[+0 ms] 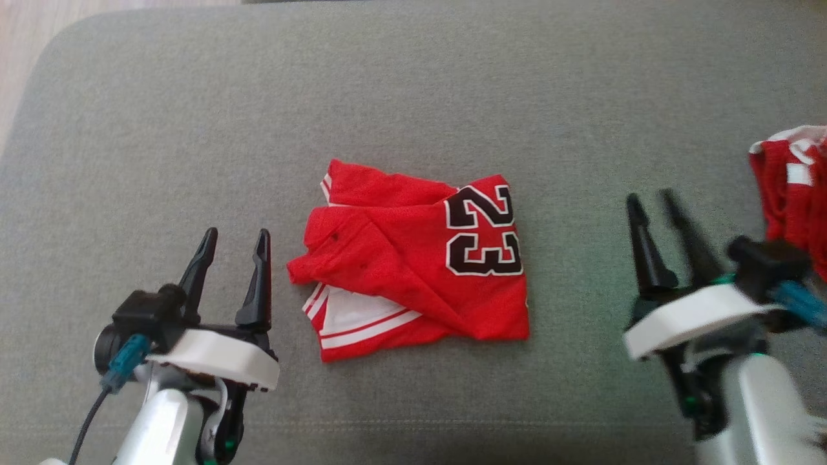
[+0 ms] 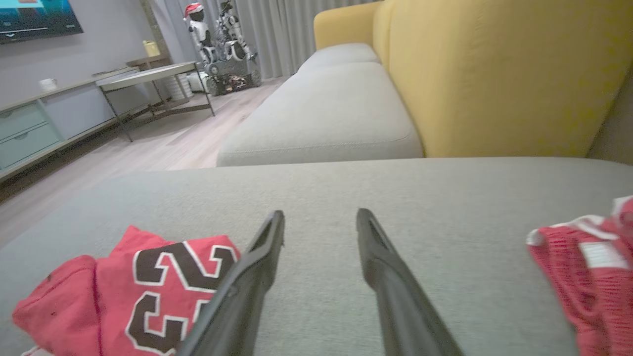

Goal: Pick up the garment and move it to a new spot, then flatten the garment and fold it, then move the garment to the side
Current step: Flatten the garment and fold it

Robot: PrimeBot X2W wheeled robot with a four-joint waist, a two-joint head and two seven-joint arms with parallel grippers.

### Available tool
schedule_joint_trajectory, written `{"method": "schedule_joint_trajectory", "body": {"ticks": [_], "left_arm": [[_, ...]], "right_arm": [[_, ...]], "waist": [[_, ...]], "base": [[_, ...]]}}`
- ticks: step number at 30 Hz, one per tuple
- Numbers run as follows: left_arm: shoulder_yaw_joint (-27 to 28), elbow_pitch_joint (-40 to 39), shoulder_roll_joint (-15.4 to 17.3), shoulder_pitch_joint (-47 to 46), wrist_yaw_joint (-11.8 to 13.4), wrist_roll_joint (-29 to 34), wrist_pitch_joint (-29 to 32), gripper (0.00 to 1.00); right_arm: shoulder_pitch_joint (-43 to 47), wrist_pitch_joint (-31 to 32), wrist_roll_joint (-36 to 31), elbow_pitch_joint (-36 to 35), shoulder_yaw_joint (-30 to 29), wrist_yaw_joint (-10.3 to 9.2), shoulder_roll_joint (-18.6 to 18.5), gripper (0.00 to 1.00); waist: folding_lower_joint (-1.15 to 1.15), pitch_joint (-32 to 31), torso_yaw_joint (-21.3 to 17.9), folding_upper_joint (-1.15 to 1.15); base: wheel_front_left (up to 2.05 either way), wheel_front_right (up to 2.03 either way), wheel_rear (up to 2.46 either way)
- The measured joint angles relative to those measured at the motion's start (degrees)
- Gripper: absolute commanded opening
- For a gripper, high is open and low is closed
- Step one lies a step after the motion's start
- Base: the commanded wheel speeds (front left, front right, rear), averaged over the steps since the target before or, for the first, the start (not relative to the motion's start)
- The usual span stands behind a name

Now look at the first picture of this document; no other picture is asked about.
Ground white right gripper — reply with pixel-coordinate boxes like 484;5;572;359
622;188;776;441

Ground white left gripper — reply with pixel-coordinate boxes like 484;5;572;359
147;227;280;465

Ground red shorts with white trim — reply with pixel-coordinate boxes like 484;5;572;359
748;125;827;283

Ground red jersey with number 23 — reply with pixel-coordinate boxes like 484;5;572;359
286;159;530;363

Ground wide grey sofa seat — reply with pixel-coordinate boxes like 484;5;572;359
0;0;827;465

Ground black cable with teal plug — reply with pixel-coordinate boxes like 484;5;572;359
68;334;152;465
769;281;827;333

